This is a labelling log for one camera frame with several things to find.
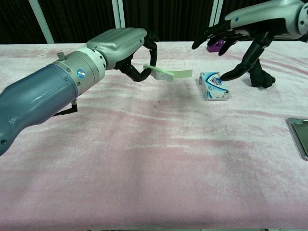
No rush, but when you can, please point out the flat grey square plate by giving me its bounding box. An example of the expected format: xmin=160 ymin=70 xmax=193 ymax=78
xmin=286 ymin=117 xmax=308 ymax=161

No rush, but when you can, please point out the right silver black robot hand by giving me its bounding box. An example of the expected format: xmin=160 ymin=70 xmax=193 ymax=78
xmin=192 ymin=0 xmax=304 ymax=81

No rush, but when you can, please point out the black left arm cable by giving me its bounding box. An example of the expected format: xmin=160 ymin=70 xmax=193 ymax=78
xmin=51 ymin=100 xmax=79 ymax=117

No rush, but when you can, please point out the black pleated curtain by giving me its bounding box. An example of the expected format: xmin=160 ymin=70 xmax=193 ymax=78
xmin=0 ymin=0 xmax=241 ymax=45

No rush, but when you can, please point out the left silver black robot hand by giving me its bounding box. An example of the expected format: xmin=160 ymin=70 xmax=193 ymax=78
xmin=86 ymin=27 xmax=160 ymax=82

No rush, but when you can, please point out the purple toy block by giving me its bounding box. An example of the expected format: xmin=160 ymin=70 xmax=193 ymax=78
xmin=206 ymin=38 xmax=226 ymax=53

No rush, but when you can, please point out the blue white soap box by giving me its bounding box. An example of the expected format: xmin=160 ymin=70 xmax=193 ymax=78
xmin=198 ymin=71 xmax=231 ymax=103

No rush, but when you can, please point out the white frame post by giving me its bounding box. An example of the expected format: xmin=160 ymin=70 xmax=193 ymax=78
xmin=111 ymin=0 xmax=126 ymax=30
xmin=211 ymin=0 xmax=223 ymax=27
xmin=28 ymin=0 xmax=55 ymax=45

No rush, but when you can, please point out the pink plush table cloth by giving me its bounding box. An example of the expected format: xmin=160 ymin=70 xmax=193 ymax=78
xmin=0 ymin=40 xmax=308 ymax=231

